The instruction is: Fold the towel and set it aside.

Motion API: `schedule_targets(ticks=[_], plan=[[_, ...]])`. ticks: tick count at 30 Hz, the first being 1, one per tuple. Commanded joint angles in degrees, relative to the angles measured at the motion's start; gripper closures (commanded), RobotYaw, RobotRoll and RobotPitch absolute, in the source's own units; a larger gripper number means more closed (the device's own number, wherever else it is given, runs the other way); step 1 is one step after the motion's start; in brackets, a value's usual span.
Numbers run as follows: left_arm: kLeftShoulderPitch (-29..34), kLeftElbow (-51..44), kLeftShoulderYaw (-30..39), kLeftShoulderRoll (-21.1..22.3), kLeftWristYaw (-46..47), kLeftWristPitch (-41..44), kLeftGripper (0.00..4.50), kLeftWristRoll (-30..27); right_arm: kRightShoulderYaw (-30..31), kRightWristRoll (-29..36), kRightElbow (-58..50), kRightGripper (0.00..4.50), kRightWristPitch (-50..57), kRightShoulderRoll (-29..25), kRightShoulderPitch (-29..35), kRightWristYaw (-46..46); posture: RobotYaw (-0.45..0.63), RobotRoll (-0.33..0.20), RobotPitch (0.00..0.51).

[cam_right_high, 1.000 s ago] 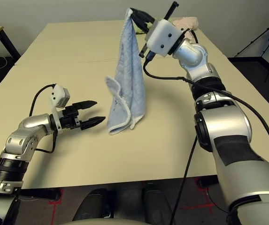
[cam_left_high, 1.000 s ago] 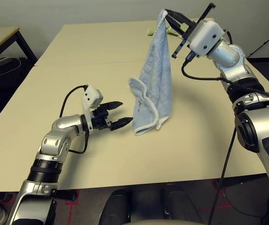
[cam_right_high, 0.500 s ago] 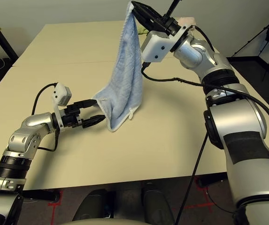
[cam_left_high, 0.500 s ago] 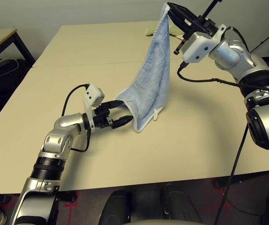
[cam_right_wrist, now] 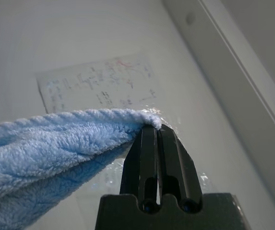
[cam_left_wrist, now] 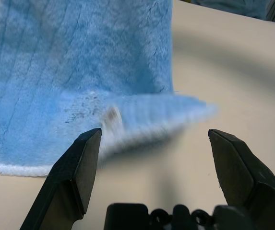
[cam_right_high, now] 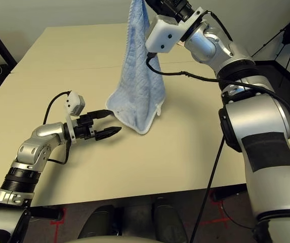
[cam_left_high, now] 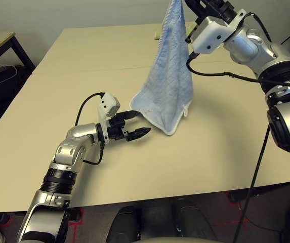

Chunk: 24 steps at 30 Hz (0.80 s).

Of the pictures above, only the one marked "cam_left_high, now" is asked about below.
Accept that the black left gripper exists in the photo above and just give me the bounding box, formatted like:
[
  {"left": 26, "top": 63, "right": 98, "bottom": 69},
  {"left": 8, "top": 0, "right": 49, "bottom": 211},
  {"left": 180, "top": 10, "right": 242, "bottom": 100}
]
[{"left": 105, "top": 110, "right": 152, "bottom": 142}]

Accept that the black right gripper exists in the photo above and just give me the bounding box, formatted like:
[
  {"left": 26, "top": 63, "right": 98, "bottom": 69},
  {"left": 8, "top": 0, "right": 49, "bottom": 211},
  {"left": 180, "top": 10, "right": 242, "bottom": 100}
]
[{"left": 184, "top": 0, "right": 236, "bottom": 44}]

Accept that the light blue terry towel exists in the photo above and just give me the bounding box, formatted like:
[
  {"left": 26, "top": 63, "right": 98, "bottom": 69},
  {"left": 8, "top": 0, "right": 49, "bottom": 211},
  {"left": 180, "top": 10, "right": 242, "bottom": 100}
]
[{"left": 130, "top": 0, "right": 194, "bottom": 136}]

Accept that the green terry towel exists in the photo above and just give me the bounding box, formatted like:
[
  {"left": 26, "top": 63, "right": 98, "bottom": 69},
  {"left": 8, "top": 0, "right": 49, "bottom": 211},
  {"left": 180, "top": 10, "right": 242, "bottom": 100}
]
[{"left": 153, "top": 24, "right": 195, "bottom": 41}]

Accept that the grey left robot leg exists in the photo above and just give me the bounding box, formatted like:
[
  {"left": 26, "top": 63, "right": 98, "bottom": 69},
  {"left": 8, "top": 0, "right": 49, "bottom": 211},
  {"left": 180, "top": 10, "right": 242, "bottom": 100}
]
[{"left": 109, "top": 206, "right": 140, "bottom": 243}]

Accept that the grey robot leg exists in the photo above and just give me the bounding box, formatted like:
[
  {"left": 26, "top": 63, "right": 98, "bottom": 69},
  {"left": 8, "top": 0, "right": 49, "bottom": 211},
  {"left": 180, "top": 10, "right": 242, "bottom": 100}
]
[
  {"left": 109, "top": 206, "right": 140, "bottom": 243},
  {"left": 174, "top": 198, "right": 219, "bottom": 243}
]

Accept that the black table foot bar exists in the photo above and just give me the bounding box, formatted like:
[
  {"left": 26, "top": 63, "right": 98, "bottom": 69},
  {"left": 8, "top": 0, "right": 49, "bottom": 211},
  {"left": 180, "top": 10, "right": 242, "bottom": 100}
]
[
  {"left": 228, "top": 187, "right": 264, "bottom": 203},
  {"left": 67, "top": 210, "right": 82, "bottom": 224}
]

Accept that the grey right robot leg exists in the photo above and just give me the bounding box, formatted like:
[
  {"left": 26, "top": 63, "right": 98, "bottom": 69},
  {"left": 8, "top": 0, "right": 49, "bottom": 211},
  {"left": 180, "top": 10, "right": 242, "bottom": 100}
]
[{"left": 174, "top": 198, "right": 219, "bottom": 243}]

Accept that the red floor tape cross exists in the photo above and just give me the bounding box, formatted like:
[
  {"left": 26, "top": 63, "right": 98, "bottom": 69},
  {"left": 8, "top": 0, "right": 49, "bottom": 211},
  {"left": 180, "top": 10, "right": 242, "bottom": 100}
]
[{"left": 210, "top": 217, "right": 249, "bottom": 228}]

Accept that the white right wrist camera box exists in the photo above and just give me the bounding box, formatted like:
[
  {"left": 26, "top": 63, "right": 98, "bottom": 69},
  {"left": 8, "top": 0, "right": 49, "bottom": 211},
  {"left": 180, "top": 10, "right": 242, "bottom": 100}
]
[{"left": 185, "top": 9, "right": 246, "bottom": 55}]

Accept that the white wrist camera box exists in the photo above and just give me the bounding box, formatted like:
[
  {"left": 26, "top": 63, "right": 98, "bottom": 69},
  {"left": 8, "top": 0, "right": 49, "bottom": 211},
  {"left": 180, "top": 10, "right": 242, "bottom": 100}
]
[
  {"left": 97, "top": 93, "right": 121, "bottom": 141},
  {"left": 185, "top": 9, "right": 246, "bottom": 55}
]

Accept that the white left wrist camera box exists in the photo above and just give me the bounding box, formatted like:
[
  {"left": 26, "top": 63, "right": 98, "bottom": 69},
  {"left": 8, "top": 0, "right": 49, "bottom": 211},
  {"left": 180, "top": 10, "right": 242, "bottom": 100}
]
[{"left": 97, "top": 93, "right": 121, "bottom": 141}]

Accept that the black left wrist camera cable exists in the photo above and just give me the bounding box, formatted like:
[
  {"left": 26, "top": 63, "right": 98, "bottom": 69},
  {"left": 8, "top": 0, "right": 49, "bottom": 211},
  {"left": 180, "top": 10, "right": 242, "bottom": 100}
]
[{"left": 75, "top": 92, "right": 106, "bottom": 126}]

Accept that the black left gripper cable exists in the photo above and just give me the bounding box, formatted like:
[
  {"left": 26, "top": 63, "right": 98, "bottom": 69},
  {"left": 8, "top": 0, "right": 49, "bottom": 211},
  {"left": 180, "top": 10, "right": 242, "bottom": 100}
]
[{"left": 83, "top": 143, "right": 104, "bottom": 167}]

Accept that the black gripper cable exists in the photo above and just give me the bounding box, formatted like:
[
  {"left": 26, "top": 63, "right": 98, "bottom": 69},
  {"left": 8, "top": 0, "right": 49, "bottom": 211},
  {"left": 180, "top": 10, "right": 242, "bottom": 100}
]
[
  {"left": 244, "top": 12, "right": 273, "bottom": 43},
  {"left": 83, "top": 143, "right": 104, "bottom": 167}
]

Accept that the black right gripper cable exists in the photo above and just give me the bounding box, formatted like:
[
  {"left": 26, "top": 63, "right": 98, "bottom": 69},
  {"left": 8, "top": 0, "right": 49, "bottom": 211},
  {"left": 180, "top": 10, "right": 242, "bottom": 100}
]
[{"left": 244, "top": 12, "right": 273, "bottom": 43}]

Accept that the thin white cable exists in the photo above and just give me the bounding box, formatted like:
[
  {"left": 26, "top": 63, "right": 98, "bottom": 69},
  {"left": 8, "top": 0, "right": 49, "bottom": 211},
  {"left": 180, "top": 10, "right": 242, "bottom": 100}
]
[{"left": 0, "top": 65, "right": 18, "bottom": 87}]

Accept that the black right arm trailing cable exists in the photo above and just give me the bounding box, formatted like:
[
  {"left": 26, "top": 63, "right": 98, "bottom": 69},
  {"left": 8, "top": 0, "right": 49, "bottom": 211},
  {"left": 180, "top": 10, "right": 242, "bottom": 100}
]
[{"left": 234, "top": 125, "right": 271, "bottom": 243}]

